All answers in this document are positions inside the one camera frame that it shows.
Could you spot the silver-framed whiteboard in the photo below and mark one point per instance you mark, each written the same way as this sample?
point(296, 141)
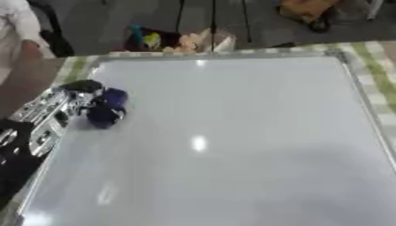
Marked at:
point(216, 141)

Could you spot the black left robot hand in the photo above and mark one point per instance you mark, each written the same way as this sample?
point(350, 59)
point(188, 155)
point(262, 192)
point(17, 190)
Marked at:
point(88, 88)

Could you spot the black tripod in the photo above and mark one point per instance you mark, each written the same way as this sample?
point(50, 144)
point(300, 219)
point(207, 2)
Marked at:
point(212, 20)

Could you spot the orange bag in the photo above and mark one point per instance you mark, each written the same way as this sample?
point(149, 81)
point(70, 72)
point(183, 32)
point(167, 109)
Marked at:
point(308, 11)

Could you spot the box of soft toys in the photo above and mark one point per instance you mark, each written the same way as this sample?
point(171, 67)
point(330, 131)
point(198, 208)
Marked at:
point(175, 41)

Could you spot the dark blue whiteboard brush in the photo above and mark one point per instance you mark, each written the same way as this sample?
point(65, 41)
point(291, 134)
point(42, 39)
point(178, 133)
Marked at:
point(107, 109)

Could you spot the person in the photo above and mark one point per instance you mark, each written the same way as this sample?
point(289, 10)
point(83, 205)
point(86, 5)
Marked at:
point(14, 38)

